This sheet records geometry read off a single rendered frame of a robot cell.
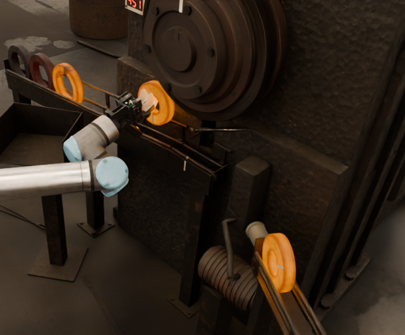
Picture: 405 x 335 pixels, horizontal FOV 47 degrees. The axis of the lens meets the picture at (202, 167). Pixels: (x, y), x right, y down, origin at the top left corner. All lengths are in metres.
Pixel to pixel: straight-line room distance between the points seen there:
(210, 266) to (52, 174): 0.56
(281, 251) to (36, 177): 0.67
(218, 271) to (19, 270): 1.02
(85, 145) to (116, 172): 0.19
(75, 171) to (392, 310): 1.53
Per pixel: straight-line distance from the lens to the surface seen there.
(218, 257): 1.50
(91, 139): 1.46
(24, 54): 2.30
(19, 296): 2.11
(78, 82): 1.99
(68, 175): 1.32
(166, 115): 1.60
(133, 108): 1.52
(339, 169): 1.38
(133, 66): 1.79
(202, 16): 1.23
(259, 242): 1.32
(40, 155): 1.78
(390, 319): 2.25
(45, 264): 2.19
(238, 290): 1.46
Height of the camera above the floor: 1.62
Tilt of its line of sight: 36 degrees down
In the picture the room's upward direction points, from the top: 7 degrees clockwise
